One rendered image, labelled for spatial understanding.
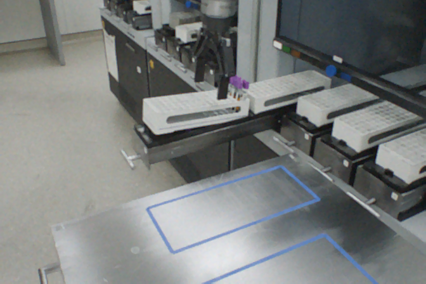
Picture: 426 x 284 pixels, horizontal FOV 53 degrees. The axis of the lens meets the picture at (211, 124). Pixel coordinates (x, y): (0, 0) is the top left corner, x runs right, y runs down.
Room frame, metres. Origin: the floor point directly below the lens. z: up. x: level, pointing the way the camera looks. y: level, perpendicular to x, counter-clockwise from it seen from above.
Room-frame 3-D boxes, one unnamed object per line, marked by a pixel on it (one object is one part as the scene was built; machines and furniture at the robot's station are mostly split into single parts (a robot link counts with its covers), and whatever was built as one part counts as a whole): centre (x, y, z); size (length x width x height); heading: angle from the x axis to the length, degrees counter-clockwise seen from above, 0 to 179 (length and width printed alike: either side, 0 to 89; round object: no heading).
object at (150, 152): (1.16, -0.08, 0.78); 0.73 x 0.14 x 0.09; 119
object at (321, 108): (1.17, -0.41, 0.83); 0.30 x 0.10 x 0.06; 119
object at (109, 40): (2.74, 0.69, 0.43); 0.27 x 0.02 x 0.36; 29
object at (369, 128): (1.04, -0.48, 0.83); 0.30 x 0.10 x 0.06; 119
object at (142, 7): (2.41, 0.28, 0.83); 0.30 x 0.10 x 0.06; 119
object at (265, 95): (1.25, -0.24, 0.83); 0.30 x 0.10 x 0.06; 119
